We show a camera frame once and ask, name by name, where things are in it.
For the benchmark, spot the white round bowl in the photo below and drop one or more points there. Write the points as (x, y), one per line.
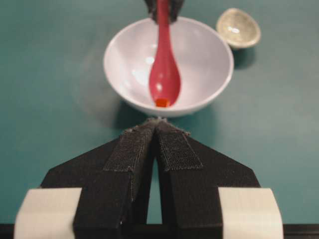
(204, 60)

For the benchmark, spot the speckled ceramic spoon rest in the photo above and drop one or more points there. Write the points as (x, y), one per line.
(238, 29)

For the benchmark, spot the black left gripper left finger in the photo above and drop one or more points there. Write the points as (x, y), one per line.
(91, 195)

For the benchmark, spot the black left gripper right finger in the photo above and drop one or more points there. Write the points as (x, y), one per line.
(207, 195)

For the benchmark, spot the small red block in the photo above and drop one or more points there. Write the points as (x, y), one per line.
(163, 103)

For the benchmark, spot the pink plastic spoon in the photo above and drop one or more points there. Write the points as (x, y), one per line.
(164, 80)

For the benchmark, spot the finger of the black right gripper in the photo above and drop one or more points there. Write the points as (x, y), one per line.
(152, 9)
(175, 7)

